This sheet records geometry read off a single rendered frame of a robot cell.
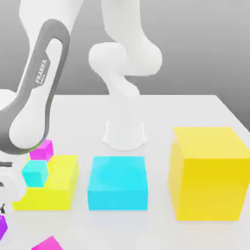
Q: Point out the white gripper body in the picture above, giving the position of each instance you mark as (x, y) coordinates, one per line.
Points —
(2, 208)

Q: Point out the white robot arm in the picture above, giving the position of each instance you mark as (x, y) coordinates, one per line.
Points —
(125, 58)

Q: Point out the small purple cube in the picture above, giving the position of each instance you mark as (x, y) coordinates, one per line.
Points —
(2, 227)

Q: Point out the small cyan cube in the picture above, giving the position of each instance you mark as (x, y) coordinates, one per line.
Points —
(35, 173)

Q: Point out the small magenta cube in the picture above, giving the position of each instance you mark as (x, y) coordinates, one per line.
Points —
(43, 151)
(48, 244)

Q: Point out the large lime yellow box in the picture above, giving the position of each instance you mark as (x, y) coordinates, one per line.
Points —
(58, 185)

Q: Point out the large cyan box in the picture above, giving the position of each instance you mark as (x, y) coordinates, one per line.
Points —
(117, 183)

